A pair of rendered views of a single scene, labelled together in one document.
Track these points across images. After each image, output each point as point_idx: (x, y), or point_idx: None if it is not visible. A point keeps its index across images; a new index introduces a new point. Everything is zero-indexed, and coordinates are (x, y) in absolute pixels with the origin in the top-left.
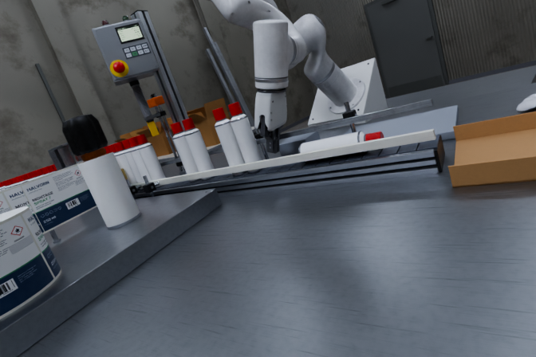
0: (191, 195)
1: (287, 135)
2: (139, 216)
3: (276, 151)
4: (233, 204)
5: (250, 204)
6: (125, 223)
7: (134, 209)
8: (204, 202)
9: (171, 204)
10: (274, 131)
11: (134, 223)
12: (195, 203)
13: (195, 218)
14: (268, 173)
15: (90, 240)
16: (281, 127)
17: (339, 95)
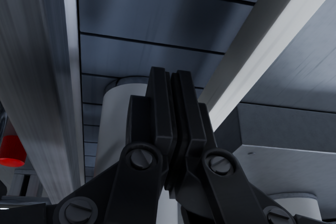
0: (246, 167)
1: (67, 102)
2: (286, 193)
3: (192, 80)
4: (265, 76)
5: (317, 30)
6: (313, 196)
7: (296, 208)
8: (290, 136)
9: (269, 178)
10: (235, 218)
11: (323, 188)
12: (319, 149)
13: (323, 120)
14: (232, 40)
15: (332, 202)
16: (8, 214)
17: None
